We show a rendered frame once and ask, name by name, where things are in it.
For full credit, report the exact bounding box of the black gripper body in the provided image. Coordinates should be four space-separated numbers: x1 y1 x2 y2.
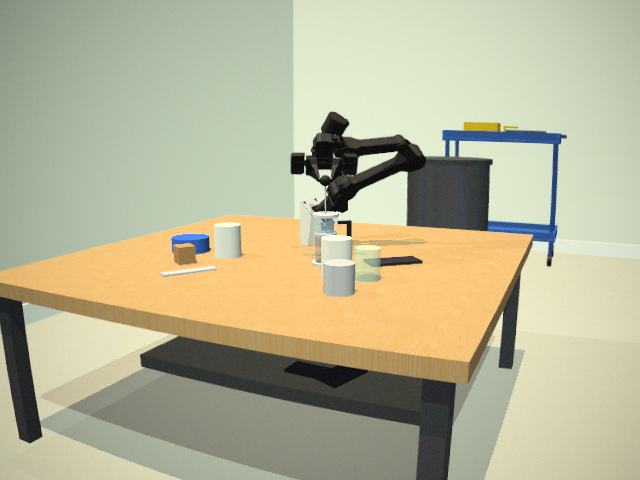
290 151 359 175

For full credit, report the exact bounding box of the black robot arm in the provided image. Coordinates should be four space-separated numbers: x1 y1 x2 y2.
311 111 426 213

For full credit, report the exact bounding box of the dark grey shelf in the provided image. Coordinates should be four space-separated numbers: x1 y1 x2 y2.
140 336 423 426

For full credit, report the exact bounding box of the white flat bar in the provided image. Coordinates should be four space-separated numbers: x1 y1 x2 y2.
160 266 217 277

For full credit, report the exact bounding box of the small brown cube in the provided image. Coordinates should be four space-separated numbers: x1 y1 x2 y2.
173 243 196 266

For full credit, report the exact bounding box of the white cylinder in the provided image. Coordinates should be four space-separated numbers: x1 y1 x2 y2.
321 235 353 276
214 222 241 259

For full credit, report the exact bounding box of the blue cylinder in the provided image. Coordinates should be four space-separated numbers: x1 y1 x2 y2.
171 233 210 255

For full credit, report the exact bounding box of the french press with black knob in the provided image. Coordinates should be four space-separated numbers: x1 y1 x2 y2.
312 175 352 267

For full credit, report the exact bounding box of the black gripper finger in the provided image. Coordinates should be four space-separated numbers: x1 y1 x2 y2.
331 158 343 182
306 158 320 182

